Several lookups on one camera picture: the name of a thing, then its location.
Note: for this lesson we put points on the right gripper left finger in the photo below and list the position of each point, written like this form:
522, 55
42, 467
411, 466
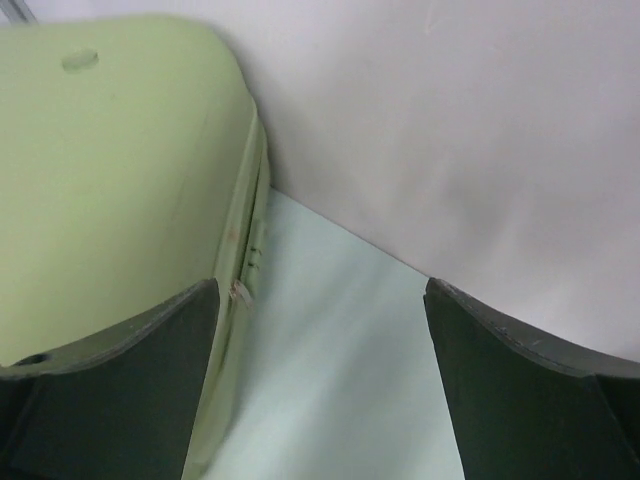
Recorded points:
117, 404

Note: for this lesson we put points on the left corner aluminium post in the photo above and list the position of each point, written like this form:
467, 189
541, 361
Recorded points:
17, 12

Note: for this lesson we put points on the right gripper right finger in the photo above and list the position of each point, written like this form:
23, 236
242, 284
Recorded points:
526, 404

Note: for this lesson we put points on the green hard-shell suitcase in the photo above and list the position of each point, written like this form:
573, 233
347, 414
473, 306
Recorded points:
134, 165

